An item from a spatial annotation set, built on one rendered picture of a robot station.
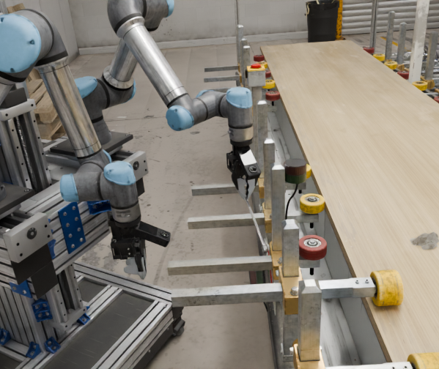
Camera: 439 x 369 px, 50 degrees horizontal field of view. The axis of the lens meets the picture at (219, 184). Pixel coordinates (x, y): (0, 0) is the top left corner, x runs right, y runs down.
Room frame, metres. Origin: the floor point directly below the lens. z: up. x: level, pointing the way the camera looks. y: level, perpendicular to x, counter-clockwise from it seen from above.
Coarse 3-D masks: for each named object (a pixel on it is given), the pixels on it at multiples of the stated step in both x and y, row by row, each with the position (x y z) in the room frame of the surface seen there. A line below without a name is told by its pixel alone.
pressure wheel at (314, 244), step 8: (304, 240) 1.12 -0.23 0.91; (312, 240) 1.11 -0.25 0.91; (320, 240) 1.11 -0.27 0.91; (304, 248) 1.08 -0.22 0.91; (312, 248) 1.08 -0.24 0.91; (320, 248) 1.08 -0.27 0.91; (304, 256) 1.08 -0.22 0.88; (312, 256) 1.07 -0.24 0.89; (320, 256) 1.07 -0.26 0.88; (312, 272) 1.10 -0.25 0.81
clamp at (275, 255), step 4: (272, 248) 1.15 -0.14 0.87; (272, 252) 1.13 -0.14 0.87; (276, 252) 1.13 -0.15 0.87; (280, 252) 1.12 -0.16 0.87; (272, 256) 1.11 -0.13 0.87; (276, 256) 1.10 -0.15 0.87; (280, 256) 1.10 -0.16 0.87; (272, 260) 1.09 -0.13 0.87; (276, 260) 1.09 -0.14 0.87; (272, 264) 1.09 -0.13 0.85; (276, 264) 1.07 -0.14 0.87; (272, 268) 1.10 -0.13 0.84; (276, 268) 1.06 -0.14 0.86
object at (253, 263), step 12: (168, 264) 1.12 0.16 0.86; (180, 264) 1.12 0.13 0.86; (192, 264) 1.11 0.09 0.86; (204, 264) 1.11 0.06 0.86; (216, 264) 1.10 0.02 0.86; (228, 264) 1.10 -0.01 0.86; (240, 264) 1.10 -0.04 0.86; (252, 264) 1.10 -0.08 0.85; (264, 264) 1.10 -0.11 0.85; (300, 264) 1.09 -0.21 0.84; (312, 264) 1.09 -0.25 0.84
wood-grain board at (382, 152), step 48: (288, 48) 3.81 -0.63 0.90; (336, 48) 3.68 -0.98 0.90; (288, 96) 2.54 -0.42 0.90; (336, 96) 2.47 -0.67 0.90; (384, 96) 2.41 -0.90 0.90; (336, 144) 1.81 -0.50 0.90; (384, 144) 1.77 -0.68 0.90; (432, 144) 1.74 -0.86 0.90; (336, 192) 1.40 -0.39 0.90; (384, 192) 1.38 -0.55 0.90; (432, 192) 1.35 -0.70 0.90; (384, 240) 1.10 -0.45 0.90; (432, 288) 0.89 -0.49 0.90; (384, 336) 0.75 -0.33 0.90; (432, 336) 0.74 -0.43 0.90
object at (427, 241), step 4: (432, 232) 1.10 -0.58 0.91; (420, 236) 1.08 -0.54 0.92; (424, 236) 1.10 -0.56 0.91; (428, 236) 1.08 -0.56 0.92; (432, 236) 1.08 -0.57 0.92; (436, 236) 1.09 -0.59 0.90; (412, 240) 1.09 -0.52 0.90; (416, 240) 1.07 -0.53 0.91; (420, 240) 1.07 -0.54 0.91; (424, 240) 1.07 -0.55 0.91; (428, 240) 1.07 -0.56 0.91; (432, 240) 1.07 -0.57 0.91; (436, 240) 1.07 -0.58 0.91; (416, 244) 1.07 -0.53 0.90; (420, 244) 1.06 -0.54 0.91; (424, 244) 1.06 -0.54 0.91; (428, 244) 1.05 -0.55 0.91; (432, 244) 1.05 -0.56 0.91; (436, 244) 1.06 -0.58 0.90; (424, 248) 1.04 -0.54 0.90; (428, 248) 1.04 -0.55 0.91; (432, 248) 1.04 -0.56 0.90
